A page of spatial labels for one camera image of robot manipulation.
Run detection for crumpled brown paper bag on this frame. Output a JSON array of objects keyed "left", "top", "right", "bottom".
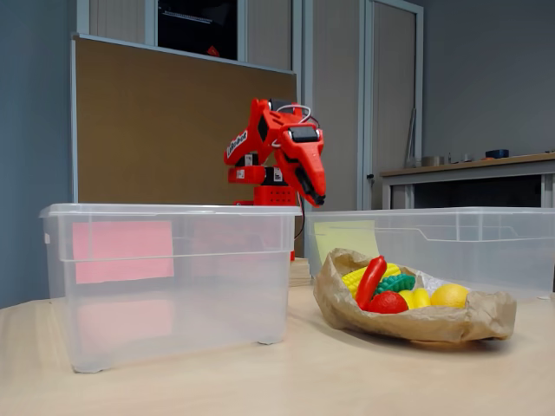
[{"left": 312, "top": 247, "right": 519, "bottom": 343}]

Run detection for white wrist servo cable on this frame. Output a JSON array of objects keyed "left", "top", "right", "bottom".
[{"left": 277, "top": 102, "right": 321, "bottom": 129}]

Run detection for red toy chili pepper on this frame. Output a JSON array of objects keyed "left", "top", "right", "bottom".
[{"left": 355, "top": 255, "right": 388, "bottom": 311}]

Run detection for yellow toy banana bunch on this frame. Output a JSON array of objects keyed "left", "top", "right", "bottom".
[{"left": 398, "top": 287, "right": 432, "bottom": 310}]

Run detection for yellow toy corn cob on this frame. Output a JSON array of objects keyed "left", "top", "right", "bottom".
[{"left": 341, "top": 263, "right": 401, "bottom": 300}]

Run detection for brown cork pin board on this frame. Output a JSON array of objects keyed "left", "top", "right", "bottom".
[{"left": 71, "top": 33, "right": 301, "bottom": 205}]

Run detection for low sideboard with wooden top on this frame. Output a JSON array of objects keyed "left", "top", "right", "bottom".
[{"left": 380, "top": 151, "right": 555, "bottom": 211}]

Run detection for leaning metal rods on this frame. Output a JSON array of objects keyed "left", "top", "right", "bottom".
[{"left": 404, "top": 107, "right": 418, "bottom": 169}]

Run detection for grey open shelf cabinet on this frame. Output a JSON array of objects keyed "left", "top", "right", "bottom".
[{"left": 76, "top": 0, "right": 304, "bottom": 73}]

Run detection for pink paper note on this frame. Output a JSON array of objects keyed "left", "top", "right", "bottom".
[{"left": 72, "top": 220, "right": 175, "bottom": 285}]

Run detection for grey tambour door cabinet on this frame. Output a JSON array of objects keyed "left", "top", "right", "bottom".
[{"left": 302, "top": 0, "right": 425, "bottom": 212}]

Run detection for wooden base block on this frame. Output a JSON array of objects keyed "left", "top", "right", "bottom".
[{"left": 289, "top": 257, "right": 313, "bottom": 288}]

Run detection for red tomato toy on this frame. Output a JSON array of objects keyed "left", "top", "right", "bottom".
[{"left": 367, "top": 290, "right": 409, "bottom": 315}]

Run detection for yellow toy lemon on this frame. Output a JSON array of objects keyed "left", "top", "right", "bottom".
[{"left": 430, "top": 283, "right": 471, "bottom": 309}]

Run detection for black appliance with red logo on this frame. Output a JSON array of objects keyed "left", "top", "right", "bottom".
[{"left": 157, "top": 0, "right": 239, "bottom": 61}]

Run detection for green knobbly toy vegetable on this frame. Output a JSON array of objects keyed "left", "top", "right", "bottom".
[{"left": 373, "top": 272, "right": 416, "bottom": 296}]

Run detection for black cable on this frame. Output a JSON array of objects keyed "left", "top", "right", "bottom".
[{"left": 293, "top": 192, "right": 306, "bottom": 242}]

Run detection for yellow paper note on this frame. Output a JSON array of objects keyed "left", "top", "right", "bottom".
[{"left": 314, "top": 219, "right": 382, "bottom": 265}]

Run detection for clear plastic bin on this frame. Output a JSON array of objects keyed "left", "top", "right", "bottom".
[
  {"left": 39, "top": 202, "right": 303, "bottom": 374},
  {"left": 303, "top": 206, "right": 555, "bottom": 300}
]

